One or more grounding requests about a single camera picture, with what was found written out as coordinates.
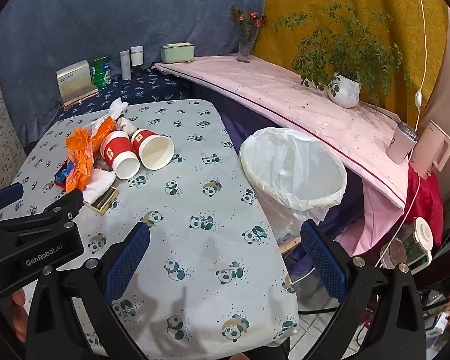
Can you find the green can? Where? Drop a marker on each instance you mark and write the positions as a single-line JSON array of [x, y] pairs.
[[101, 73]]

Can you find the red cloth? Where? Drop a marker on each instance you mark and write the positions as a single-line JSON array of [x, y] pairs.
[[423, 198]]

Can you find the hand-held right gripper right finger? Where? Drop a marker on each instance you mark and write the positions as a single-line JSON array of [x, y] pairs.
[[324, 262]]

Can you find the pale green tissue box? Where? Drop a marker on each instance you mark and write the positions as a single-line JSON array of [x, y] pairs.
[[176, 53]]

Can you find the pink cloth cover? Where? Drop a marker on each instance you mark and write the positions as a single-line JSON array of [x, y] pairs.
[[285, 90]]

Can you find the wooden board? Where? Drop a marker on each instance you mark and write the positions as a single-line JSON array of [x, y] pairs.
[[288, 246]]

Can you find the white plant pot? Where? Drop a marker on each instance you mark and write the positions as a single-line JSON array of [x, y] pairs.
[[344, 92]]

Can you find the glass jug with white lid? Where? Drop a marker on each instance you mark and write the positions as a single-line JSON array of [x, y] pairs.
[[423, 234]]

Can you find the panda print tablecloth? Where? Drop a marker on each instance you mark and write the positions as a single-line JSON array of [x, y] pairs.
[[210, 202]]

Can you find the dark blue printed cloth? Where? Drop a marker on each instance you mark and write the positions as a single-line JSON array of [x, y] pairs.
[[146, 90]]

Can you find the pink cup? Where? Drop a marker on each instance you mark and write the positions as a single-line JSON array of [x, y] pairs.
[[397, 146]]

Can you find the green leafy plant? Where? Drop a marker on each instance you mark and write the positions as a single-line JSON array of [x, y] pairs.
[[341, 41]]

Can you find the clear plastic package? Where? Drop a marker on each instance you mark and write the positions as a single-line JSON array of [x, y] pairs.
[[93, 126]]

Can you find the white paper towel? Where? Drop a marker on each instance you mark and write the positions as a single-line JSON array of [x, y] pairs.
[[99, 185]]

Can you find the white trash bin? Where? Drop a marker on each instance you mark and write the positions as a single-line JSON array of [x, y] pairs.
[[315, 201]]

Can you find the red paper cup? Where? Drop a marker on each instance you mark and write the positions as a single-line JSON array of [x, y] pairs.
[[140, 140], [114, 150]]

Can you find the clear plastic bin liner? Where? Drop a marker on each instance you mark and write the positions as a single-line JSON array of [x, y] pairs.
[[285, 150]]

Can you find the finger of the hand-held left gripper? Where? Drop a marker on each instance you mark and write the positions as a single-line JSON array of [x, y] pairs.
[[65, 203], [7, 196]]

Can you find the cream cardboard box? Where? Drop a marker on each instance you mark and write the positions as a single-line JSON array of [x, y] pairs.
[[75, 80]]

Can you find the blue-grey cloth backdrop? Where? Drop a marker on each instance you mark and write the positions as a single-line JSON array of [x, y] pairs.
[[97, 15]]

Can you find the orange plastic bag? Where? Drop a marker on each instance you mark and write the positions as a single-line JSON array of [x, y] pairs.
[[80, 150]]

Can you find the clear round container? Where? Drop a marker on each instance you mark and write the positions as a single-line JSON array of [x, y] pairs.
[[393, 252]]

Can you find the beige stuffed toy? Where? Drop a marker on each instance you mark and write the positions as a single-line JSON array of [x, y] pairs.
[[126, 123]]

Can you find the person's left hand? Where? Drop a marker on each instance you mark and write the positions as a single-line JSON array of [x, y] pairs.
[[19, 311]]

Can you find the blue packet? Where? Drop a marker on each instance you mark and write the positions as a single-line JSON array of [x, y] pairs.
[[63, 172]]

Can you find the glass vase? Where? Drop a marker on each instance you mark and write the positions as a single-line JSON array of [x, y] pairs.
[[245, 50]]

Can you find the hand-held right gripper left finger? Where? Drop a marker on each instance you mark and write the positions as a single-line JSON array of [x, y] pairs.
[[129, 262]]

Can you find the slim white bottle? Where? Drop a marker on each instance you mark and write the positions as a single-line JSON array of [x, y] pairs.
[[125, 63]]

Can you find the white jar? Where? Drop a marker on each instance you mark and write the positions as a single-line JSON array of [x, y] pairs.
[[137, 58]]

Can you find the pink kettle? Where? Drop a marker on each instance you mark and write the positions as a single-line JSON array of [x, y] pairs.
[[429, 150]]

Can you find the white crumpled tissue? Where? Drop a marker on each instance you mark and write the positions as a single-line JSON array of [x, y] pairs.
[[118, 108]]

